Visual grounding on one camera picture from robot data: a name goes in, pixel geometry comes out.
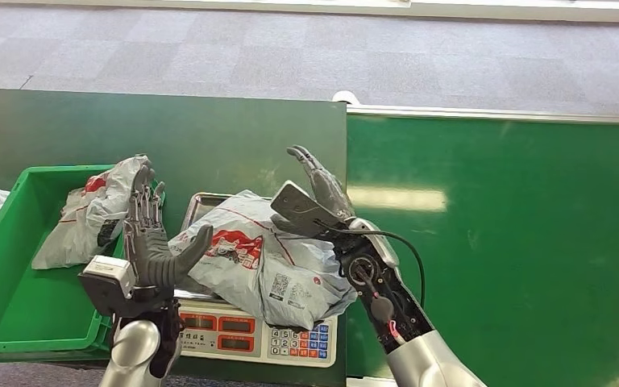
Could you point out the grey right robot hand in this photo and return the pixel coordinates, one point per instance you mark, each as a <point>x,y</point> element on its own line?
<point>328,187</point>

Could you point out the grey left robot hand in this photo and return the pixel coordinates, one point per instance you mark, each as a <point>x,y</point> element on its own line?
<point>152,256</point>

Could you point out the grey red-print courier package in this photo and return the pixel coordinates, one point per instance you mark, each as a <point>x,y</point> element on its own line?
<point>267,267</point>

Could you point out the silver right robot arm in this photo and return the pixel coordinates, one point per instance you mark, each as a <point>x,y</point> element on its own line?
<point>395,315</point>

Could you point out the grey courier package in basket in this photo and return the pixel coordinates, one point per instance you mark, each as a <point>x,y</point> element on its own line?
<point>82,224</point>

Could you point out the green plastic basket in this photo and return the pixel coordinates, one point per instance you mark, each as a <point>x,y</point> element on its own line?
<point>21,310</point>

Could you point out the white conveyor roller end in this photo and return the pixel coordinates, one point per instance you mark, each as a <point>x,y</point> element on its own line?
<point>346,96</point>

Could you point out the electronic scale with steel tray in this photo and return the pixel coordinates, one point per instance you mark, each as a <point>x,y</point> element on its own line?
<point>235,339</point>

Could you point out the white window sill ledge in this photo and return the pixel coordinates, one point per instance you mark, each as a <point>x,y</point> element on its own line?
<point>309,8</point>

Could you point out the green conveyor belt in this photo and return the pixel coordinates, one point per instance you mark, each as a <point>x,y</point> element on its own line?
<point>544,240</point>

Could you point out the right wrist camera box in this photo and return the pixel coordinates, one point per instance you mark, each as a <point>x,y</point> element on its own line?
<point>301,208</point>

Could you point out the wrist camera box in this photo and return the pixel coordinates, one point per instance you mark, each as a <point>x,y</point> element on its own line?
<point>107,275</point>
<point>301,208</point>

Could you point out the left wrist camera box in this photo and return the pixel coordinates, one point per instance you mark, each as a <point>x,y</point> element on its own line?
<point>107,275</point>

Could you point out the silver conveyor side rail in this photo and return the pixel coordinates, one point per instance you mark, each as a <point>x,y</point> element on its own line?
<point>496,113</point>

